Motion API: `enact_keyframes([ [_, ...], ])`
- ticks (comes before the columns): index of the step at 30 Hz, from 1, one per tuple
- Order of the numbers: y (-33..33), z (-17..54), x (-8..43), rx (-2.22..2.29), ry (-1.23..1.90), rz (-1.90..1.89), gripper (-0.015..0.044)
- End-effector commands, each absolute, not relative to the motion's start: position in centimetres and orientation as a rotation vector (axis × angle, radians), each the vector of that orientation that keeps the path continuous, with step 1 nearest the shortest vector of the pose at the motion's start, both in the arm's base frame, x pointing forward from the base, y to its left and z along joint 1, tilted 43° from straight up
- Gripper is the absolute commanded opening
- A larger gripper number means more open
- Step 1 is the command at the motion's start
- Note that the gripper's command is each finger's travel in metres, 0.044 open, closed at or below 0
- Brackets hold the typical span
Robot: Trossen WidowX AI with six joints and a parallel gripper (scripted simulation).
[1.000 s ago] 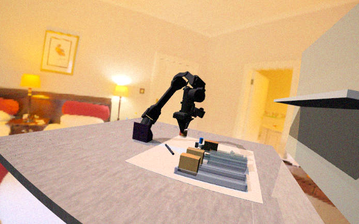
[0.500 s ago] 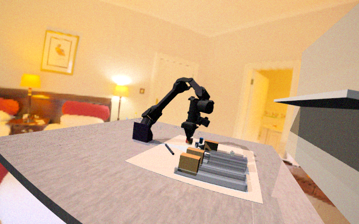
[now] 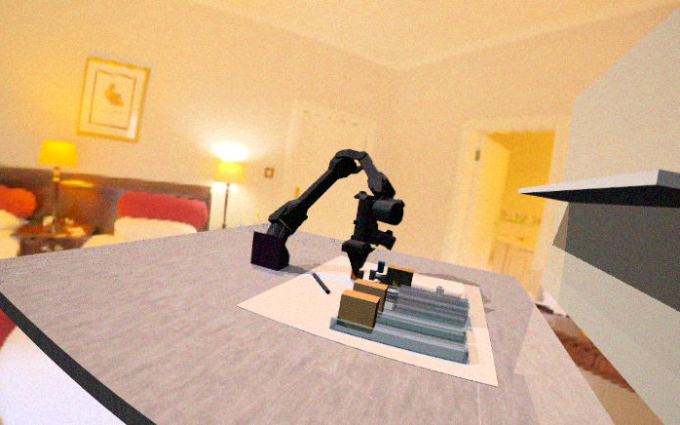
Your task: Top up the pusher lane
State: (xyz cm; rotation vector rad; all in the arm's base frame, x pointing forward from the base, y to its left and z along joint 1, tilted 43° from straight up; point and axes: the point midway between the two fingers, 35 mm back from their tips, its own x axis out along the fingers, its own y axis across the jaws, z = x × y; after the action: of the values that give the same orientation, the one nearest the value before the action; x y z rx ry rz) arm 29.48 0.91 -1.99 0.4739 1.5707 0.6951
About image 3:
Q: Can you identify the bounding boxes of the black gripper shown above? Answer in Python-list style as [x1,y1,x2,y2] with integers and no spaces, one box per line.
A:
[341,216,378,275]

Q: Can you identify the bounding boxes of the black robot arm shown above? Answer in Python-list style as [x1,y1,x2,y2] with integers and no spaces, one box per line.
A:
[266,149,405,251]

